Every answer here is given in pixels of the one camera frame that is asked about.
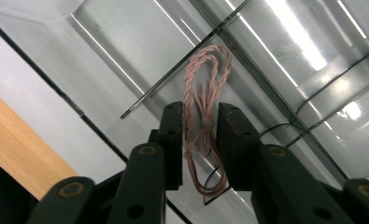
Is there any clear plastic compartment box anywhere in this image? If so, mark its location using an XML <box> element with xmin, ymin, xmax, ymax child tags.
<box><xmin>0</xmin><ymin>0</ymin><xmax>369</xmax><ymax>224</ymax></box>

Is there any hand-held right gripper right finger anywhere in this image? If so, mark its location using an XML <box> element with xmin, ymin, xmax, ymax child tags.
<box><xmin>217</xmin><ymin>101</ymin><xmax>264</xmax><ymax>192</ymax></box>

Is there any pink braided cord bracelet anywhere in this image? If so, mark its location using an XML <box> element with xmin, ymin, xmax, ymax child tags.
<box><xmin>181</xmin><ymin>44</ymin><xmax>234</xmax><ymax>198</ymax></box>

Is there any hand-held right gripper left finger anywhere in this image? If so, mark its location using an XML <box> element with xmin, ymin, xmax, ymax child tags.
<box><xmin>148</xmin><ymin>100</ymin><xmax>185</xmax><ymax>191</ymax></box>

